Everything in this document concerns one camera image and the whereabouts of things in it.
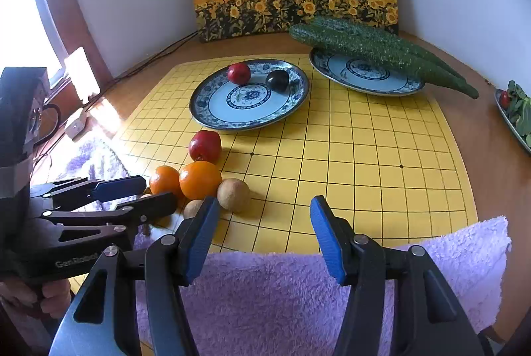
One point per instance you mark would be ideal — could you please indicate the blue white patterned plate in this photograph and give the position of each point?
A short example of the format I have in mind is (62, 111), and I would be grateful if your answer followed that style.
(365, 78)
(232, 111)

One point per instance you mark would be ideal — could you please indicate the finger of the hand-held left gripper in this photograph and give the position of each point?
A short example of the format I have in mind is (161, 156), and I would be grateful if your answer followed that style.
(118, 188)
(149, 206)

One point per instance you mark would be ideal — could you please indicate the green cucumber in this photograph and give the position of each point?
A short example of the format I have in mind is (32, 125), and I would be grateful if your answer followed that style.
(373, 49)
(332, 23)

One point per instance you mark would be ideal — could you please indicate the red apple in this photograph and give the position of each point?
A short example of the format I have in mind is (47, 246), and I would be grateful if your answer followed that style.
(239, 73)
(205, 145)

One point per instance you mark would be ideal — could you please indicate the dark purple plum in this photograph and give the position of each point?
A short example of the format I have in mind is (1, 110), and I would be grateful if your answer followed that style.
(277, 80)

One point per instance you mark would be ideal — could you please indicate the window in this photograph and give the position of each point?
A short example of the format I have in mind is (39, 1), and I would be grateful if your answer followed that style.
(25, 28)

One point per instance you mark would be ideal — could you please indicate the purple fluffy towel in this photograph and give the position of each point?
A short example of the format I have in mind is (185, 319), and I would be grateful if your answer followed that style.
(269, 298)

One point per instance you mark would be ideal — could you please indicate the yellow grid game board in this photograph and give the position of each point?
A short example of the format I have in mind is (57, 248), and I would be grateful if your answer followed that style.
(352, 173)

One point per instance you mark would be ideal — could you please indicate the red cherry tomato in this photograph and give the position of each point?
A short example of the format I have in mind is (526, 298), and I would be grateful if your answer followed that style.
(504, 98)

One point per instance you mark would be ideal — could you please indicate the plate with dark rim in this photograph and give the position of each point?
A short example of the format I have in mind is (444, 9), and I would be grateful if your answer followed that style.
(508, 121)

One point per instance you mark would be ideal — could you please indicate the white power adapter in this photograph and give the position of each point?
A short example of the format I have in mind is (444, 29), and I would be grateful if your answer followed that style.
(76, 125)

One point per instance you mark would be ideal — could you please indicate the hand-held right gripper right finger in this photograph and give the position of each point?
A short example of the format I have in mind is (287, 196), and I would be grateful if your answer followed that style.
(327, 239)

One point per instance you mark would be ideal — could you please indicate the small brown round fruit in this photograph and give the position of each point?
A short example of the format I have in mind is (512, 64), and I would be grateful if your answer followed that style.
(193, 208)

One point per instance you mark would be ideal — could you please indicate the person's left hand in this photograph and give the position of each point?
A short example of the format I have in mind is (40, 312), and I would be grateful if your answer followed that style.
(54, 293)

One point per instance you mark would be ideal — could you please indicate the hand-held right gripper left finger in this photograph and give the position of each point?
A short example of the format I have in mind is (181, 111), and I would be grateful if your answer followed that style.
(201, 239)

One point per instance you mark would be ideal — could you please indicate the large orange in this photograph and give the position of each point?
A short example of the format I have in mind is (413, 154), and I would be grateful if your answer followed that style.
(200, 179)

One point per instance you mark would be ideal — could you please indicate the green leafy vegetables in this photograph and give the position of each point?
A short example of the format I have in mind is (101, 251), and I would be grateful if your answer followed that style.
(520, 107)

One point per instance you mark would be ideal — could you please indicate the small orange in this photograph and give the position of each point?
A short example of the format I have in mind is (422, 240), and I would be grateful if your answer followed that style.
(165, 181)

